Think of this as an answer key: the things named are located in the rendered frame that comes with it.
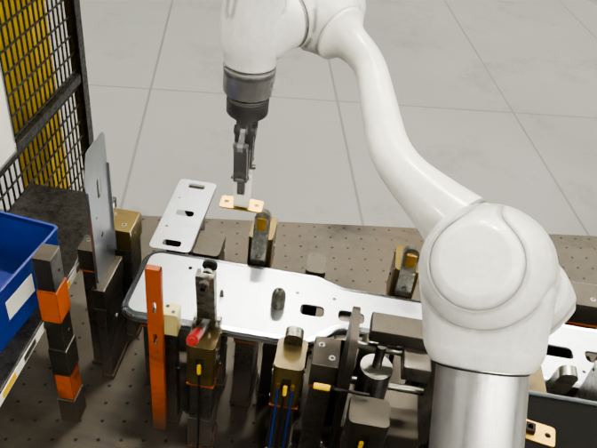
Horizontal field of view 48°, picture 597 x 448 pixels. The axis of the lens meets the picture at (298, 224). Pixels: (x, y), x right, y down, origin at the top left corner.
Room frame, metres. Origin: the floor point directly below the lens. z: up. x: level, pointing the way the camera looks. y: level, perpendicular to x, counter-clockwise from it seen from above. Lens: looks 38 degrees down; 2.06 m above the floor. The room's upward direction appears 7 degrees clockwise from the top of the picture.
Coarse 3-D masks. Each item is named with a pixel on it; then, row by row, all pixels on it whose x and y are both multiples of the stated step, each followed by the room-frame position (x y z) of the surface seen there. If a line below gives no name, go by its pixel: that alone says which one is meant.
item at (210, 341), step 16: (208, 336) 0.88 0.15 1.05; (192, 352) 0.85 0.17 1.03; (208, 352) 0.85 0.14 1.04; (192, 368) 0.85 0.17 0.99; (208, 368) 0.85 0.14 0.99; (192, 384) 0.85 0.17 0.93; (208, 384) 0.85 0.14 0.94; (192, 400) 0.86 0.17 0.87; (208, 400) 0.86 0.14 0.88; (192, 416) 0.86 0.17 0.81; (208, 416) 0.86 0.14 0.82; (192, 432) 0.86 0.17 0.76; (208, 432) 0.86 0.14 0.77
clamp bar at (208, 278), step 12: (204, 264) 0.91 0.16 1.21; (216, 264) 0.92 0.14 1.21; (204, 276) 0.88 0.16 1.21; (216, 276) 0.89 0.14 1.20; (204, 288) 0.86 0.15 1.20; (216, 288) 0.90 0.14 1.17; (204, 300) 0.89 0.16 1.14; (216, 300) 0.90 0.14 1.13; (204, 312) 0.89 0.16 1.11; (216, 312) 0.91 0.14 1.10
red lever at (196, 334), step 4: (204, 320) 0.90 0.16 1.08; (208, 320) 0.90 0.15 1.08; (200, 324) 0.87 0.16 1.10; (204, 324) 0.87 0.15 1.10; (208, 324) 0.88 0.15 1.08; (196, 328) 0.83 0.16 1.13; (200, 328) 0.84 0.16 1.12; (204, 328) 0.85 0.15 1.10; (192, 332) 0.81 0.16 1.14; (196, 332) 0.81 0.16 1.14; (200, 332) 0.82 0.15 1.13; (188, 336) 0.79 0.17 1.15; (192, 336) 0.79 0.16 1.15; (196, 336) 0.79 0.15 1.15; (200, 336) 0.81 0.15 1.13; (188, 340) 0.79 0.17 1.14; (192, 340) 0.79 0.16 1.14; (196, 340) 0.79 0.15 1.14; (188, 344) 0.79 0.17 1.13; (192, 344) 0.79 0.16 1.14; (196, 344) 0.79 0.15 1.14
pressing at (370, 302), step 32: (160, 256) 1.15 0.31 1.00; (192, 256) 1.17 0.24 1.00; (192, 288) 1.06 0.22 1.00; (224, 288) 1.07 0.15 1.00; (256, 288) 1.09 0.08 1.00; (288, 288) 1.10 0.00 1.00; (320, 288) 1.11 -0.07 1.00; (192, 320) 0.96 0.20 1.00; (224, 320) 0.98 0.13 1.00; (256, 320) 0.99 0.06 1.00; (288, 320) 1.00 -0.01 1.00; (320, 320) 1.01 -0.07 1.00; (576, 352) 1.02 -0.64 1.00; (576, 384) 0.93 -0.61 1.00
